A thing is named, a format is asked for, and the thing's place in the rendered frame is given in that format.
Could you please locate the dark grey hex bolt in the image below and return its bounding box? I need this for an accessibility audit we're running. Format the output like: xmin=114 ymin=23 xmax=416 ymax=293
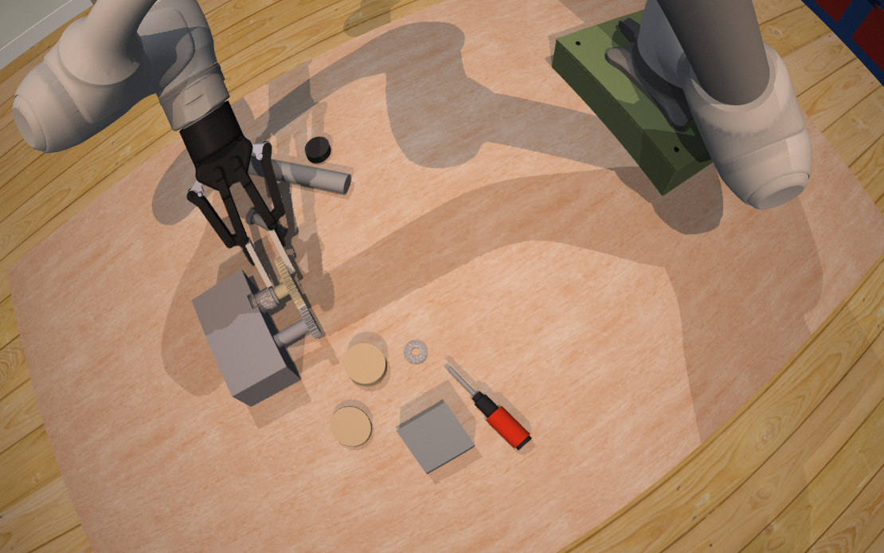
xmin=245 ymin=207 xmax=287 ymax=235

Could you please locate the grey metal cylinder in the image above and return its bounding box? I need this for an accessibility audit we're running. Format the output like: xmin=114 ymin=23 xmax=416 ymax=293
xmin=248 ymin=155 xmax=351 ymax=194

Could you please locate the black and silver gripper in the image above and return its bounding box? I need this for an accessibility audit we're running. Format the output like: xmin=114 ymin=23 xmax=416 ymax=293
xmin=179 ymin=100 xmax=295 ymax=287

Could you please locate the grey flat washer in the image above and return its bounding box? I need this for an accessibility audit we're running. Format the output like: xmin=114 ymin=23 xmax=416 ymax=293
xmin=404 ymin=341 xmax=428 ymax=364

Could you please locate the tan round disc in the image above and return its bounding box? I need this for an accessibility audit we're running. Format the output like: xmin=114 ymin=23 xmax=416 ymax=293
xmin=344 ymin=343 xmax=387 ymax=386
xmin=330 ymin=407 xmax=372 ymax=447

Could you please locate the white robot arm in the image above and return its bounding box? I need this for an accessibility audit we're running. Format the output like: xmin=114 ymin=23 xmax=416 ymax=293
xmin=13 ymin=0 xmax=812 ymax=210

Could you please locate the tan gear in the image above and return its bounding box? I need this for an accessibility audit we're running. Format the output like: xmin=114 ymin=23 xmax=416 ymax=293
xmin=269 ymin=256 xmax=308 ymax=310

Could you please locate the black short cylinder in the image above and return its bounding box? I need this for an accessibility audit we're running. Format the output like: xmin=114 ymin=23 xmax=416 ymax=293
xmin=305 ymin=136 xmax=331 ymax=163

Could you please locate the red-handled screwdriver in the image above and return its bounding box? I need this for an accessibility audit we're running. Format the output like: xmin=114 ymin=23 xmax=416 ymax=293
xmin=452 ymin=371 xmax=532 ymax=450

